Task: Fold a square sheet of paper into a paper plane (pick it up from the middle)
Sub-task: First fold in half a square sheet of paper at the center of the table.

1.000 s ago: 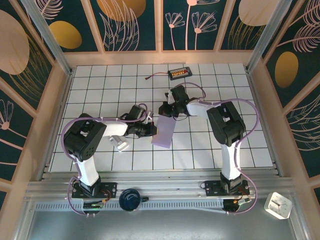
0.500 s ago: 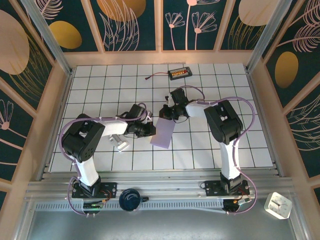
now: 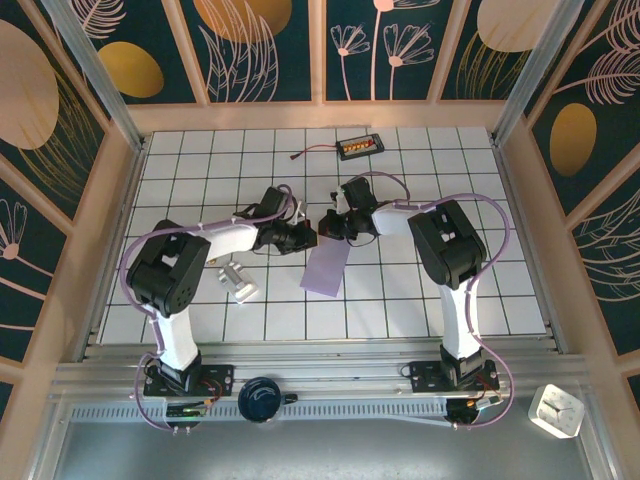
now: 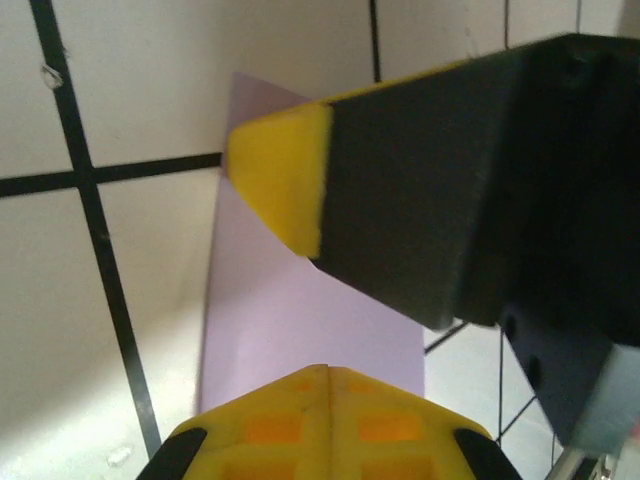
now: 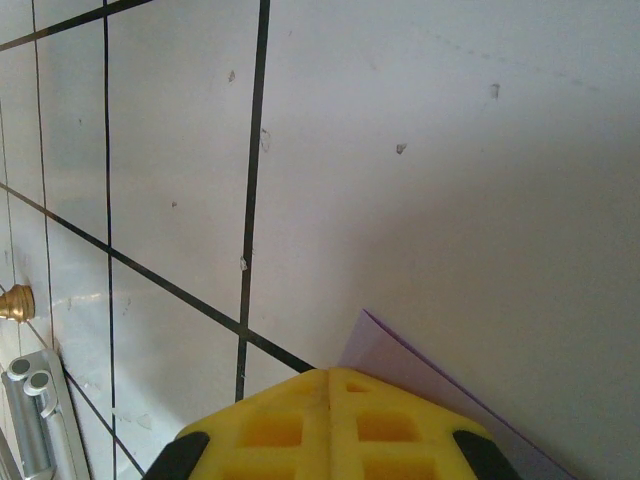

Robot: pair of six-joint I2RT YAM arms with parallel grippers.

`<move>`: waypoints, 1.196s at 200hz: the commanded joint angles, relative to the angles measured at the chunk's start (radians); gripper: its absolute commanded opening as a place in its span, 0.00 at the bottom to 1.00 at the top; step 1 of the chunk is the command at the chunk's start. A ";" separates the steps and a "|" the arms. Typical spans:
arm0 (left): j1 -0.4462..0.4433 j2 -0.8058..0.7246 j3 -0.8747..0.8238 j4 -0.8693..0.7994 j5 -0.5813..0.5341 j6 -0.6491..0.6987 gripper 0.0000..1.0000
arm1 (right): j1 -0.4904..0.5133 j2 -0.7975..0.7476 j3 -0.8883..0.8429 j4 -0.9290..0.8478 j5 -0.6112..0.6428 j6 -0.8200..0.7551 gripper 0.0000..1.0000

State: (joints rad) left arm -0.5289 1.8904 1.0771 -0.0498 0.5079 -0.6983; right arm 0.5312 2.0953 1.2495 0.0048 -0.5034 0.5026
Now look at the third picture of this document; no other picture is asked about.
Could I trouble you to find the lilac paper sheet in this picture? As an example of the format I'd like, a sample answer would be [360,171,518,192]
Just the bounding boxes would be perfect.
[298,235,351,299]

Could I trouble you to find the white square clock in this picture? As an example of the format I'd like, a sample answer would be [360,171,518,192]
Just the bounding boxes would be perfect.
[528,383,586,440]

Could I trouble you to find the silver metal block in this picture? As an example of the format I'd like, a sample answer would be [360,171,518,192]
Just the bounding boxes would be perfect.
[216,262,259,305]

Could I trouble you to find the black charger board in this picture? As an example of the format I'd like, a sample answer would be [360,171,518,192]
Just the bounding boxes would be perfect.
[335,133,386,161]

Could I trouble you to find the dark blue cup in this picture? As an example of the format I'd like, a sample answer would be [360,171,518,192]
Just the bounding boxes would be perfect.
[237,377,300,426]

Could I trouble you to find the small controller board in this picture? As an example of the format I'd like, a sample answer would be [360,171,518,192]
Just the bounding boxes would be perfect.
[447,397,501,421]
[166,403,210,420]

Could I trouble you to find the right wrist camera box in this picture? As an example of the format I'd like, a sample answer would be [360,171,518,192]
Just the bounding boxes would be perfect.
[342,175,379,214]

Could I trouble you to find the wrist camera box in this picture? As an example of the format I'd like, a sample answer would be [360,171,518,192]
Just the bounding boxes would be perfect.
[257,185,296,221]
[342,175,379,214]

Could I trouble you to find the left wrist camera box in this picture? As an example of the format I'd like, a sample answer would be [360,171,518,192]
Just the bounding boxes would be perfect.
[257,185,296,221]

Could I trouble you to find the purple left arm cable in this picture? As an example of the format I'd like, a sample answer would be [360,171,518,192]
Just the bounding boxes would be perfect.
[122,183,301,436]

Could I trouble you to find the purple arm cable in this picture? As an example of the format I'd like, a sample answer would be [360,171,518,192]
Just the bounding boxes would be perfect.
[122,183,301,436]
[357,170,516,431]

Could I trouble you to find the thin red cable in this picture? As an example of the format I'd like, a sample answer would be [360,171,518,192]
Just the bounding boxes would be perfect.
[291,142,341,161]

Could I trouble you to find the aluminium front rail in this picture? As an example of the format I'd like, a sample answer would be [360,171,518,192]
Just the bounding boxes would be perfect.
[49,342,596,401]

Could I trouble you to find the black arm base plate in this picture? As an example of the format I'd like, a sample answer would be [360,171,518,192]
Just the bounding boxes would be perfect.
[408,360,500,396]
[143,363,235,399]

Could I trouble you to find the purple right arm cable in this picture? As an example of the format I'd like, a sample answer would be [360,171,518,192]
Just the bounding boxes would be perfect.
[357,170,516,431]

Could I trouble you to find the aluminium side rail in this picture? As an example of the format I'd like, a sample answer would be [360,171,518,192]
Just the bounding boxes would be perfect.
[492,139,571,356]
[79,142,149,361]

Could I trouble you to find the wall panel with flowers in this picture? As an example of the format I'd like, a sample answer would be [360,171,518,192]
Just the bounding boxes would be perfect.
[322,0,444,105]

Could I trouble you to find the perforated metal cable tray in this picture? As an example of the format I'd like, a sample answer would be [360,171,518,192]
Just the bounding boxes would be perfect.
[67,402,454,426]

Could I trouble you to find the wall panel circle and leaves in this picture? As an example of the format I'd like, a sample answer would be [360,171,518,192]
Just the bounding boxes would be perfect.
[177,0,316,106]

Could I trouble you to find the wall panel pale disc stems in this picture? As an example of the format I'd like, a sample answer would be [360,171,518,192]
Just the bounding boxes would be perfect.
[437,0,551,104]

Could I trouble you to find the wall panel with yellow ellipse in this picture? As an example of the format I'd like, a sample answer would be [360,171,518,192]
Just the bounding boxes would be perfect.
[74,0,201,106]

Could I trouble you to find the aluminium corner post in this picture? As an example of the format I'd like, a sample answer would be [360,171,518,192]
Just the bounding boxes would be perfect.
[42,0,147,151]
[489,0,586,147]

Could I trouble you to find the wall panel leaf outlines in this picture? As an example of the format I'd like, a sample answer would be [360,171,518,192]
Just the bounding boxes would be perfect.
[567,184,640,359]

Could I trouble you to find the wall panel single flower outline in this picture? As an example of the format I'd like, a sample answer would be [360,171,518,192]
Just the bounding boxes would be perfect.
[0,159,71,369]

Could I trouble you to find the wall panel oval and fern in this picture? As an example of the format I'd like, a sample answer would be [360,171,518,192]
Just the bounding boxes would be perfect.
[522,0,640,219]

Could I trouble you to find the large wall panel pale disc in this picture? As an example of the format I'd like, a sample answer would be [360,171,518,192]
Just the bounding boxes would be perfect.
[0,0,111,236]

